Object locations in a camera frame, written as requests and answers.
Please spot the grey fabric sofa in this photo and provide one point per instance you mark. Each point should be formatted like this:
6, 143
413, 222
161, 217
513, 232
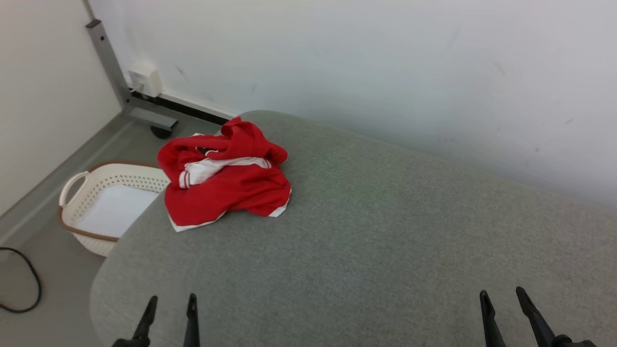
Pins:
385, 241

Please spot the white perforated laundry basket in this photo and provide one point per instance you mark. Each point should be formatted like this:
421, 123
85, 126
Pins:
96, 180

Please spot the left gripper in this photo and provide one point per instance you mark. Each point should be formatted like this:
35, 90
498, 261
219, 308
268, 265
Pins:
132, 343

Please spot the white wall socket box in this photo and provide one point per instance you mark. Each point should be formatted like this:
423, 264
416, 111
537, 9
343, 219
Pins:
144, 79

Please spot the red shirt with white sleeves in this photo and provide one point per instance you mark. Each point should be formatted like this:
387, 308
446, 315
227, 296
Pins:
241, 140

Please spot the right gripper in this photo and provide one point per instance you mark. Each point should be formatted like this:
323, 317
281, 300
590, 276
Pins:
573, 343

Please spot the white and black baseboard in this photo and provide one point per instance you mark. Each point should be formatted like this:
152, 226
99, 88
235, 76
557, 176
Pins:
193, 107

